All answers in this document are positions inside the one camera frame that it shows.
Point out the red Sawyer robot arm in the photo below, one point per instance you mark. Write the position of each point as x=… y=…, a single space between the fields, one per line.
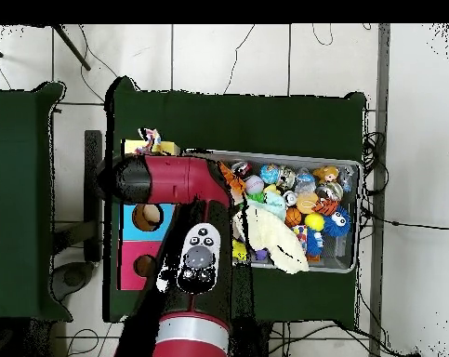
x=172 y=178

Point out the wooden three-hole sorting box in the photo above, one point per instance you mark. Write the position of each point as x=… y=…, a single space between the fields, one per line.
x=129 y=227

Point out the silver mesh bin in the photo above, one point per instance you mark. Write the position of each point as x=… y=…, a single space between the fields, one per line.
x=339 y=256

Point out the orange plastic building block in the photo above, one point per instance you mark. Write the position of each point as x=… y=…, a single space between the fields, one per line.
x=235 y=182

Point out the white baseball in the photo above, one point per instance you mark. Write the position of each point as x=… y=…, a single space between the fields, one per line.
x=254 y=184

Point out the mint green cloth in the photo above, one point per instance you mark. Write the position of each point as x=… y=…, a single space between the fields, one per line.
x=276 y=204

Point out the cream knitted cloth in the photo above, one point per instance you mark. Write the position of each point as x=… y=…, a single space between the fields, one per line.
x=276 y=238

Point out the dark green tablecloth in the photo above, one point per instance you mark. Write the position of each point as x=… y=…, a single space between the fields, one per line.
x=15 y=204
x=227 y=122

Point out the orange striped tiger plush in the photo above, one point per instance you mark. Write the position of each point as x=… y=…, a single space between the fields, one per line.
x=326 y=207

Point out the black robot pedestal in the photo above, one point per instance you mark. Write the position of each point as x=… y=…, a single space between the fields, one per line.
x=253 y=342

